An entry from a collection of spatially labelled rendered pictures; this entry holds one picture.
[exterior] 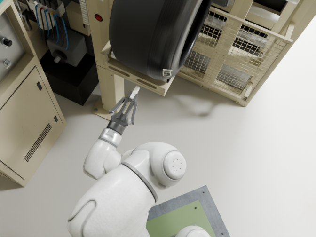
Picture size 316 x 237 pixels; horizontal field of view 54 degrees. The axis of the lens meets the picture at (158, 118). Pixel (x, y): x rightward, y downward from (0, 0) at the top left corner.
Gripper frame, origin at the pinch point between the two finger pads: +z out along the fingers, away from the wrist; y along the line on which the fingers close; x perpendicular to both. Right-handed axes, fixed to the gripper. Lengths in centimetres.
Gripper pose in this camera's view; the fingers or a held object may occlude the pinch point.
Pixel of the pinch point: (134, 93)
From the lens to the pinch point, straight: 140.5
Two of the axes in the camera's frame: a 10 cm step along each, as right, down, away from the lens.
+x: -0.3, 3.0, 9.5
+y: -9.0, -4.2, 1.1
